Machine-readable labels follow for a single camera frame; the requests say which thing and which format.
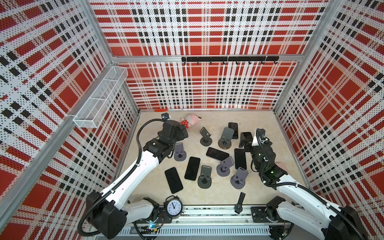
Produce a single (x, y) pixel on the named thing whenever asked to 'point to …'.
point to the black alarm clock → (173, 206)
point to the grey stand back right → (225, 142)
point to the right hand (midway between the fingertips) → (251, 134)
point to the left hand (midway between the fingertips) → (177, 131)
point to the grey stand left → (179, 154)
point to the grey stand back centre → (206, 140)
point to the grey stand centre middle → (223, 169)
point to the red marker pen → (160, 110)
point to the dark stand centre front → (204, 180)
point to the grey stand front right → (238, 181)
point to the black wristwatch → (238, 207)
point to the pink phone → (283, 166)
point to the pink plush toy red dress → (190, 120)
